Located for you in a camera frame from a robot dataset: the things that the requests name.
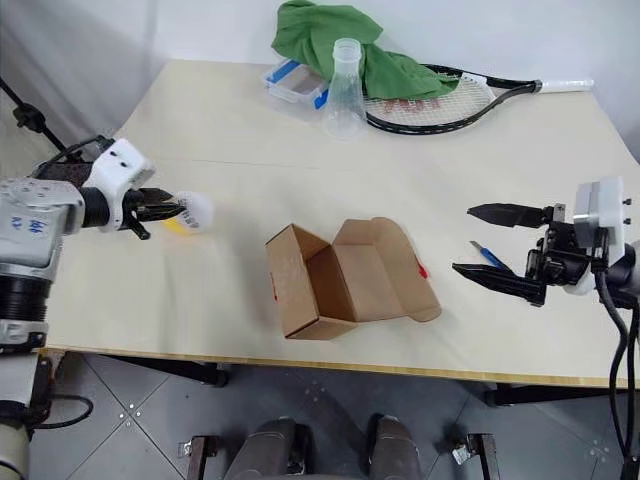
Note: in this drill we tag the brown cardboard box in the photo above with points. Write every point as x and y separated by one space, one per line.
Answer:
365 280

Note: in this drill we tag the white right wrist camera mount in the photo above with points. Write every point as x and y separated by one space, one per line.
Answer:
607 200

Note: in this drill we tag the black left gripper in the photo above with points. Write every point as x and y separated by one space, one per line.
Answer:
136 210

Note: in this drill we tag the clear container with blue latches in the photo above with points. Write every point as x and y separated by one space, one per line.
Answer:
295 85

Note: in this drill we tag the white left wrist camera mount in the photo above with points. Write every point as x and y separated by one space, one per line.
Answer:
117 165

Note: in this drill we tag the dark rounded shape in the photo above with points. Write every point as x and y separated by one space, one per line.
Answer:
395 450
272 450

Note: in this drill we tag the dark metal frame with caster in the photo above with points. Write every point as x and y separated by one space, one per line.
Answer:
477 455
200 457

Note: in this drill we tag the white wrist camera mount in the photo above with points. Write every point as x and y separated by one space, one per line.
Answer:
117 165
607 200

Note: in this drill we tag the green cloth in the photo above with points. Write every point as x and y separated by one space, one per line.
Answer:
320 35

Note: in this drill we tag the black white tennis racket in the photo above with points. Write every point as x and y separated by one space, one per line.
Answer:
565 85

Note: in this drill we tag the yellow white round item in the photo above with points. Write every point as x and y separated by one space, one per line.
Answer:
200 210

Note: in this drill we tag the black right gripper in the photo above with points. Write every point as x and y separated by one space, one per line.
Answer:
562 255

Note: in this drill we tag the black table leg with caster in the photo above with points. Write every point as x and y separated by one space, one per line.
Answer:
200 372

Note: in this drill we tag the red tape strip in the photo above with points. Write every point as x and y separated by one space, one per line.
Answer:
422 267

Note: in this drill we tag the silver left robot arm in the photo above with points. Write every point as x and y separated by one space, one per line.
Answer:
30 210

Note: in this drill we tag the clear plastic conical flask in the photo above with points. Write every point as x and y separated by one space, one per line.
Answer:
344 112

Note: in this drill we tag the black mesh panel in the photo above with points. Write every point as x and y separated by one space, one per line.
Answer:
70 172

